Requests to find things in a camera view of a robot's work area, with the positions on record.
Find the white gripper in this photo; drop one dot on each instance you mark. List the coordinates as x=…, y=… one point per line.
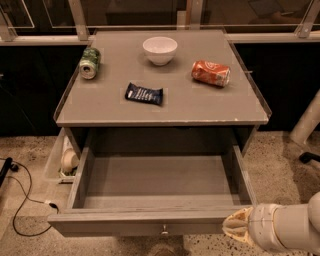
x=262, y=224

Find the grey top drawer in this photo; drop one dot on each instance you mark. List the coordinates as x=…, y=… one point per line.
x=127, y=195

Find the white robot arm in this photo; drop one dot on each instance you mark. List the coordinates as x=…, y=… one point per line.
x=287, y=215

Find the small metal drawer knob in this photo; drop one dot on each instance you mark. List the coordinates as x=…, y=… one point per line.
x=164, y=230

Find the grey cabinet with flat top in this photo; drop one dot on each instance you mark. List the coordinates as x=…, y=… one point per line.
x=101, y=102

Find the black chair base leg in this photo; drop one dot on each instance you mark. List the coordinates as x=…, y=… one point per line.
x=308, y=156

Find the dark blue snack packet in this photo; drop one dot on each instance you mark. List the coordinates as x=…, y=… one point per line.
x=144, y=95

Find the orange soda can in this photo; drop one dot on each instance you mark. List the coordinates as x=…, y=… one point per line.
x=211, y=73

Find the white cup in bin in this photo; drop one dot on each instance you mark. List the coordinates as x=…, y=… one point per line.
x=69, y=161

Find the white ceramic bowl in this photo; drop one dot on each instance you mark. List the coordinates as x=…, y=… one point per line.
x=160, y=50

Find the green soda can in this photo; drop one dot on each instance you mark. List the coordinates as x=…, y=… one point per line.
x=89, y=63

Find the metal window frame rail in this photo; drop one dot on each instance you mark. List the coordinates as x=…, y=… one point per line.
x=31, y=22

